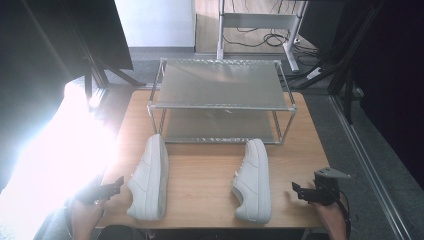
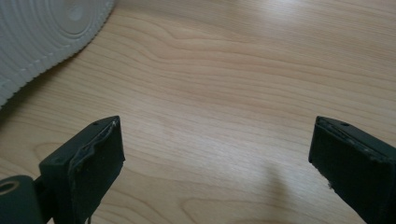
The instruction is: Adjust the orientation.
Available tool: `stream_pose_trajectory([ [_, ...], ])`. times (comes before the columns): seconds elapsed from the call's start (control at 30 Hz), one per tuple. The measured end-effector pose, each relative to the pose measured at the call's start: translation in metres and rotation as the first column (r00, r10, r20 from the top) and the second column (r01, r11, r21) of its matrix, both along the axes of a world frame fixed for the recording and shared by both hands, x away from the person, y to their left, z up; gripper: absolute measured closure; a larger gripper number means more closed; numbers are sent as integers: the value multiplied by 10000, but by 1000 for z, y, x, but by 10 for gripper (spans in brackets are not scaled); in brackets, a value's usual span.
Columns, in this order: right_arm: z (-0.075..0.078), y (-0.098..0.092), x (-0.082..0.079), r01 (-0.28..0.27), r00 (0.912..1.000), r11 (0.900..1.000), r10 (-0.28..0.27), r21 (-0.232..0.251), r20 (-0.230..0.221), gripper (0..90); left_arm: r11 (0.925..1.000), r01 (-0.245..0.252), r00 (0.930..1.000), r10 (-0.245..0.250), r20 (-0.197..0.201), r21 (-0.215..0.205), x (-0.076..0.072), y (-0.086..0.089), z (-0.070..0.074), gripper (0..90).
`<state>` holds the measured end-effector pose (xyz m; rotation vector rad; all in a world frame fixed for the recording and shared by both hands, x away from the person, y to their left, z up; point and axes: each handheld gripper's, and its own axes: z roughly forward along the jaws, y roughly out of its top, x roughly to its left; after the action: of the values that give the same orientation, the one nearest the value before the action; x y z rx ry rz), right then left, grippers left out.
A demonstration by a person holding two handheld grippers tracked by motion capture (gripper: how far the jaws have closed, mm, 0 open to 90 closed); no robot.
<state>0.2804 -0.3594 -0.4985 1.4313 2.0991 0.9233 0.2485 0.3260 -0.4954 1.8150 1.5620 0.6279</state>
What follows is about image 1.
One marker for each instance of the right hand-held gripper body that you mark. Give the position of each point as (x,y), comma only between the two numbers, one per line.
(325,190)

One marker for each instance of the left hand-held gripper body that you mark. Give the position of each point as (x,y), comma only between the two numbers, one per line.
(95,194)

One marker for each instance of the white sneaker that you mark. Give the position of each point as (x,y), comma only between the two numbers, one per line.
(255,180)
(148,180)

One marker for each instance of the grey metal two-tier shoe rack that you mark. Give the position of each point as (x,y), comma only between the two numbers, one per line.
(220,86)

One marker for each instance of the person's left hand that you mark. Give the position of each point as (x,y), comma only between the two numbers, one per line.
(85,215)

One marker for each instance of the person's right hand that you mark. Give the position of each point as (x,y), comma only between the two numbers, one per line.
(330,215)

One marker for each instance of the person's dark lap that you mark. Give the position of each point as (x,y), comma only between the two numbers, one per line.
(115,232)

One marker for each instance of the person's grey sleeve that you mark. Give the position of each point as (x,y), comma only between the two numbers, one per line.
(55,225)

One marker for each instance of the black metal stand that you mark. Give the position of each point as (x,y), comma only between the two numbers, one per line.
(340,63)
(96,76)

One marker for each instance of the dark curtain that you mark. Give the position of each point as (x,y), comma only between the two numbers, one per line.
(393,83)
(36,50)

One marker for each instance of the metal floor rail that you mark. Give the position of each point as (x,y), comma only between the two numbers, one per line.
(370,166)

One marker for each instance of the white metal desk frame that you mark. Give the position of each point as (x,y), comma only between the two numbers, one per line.
(256,20)

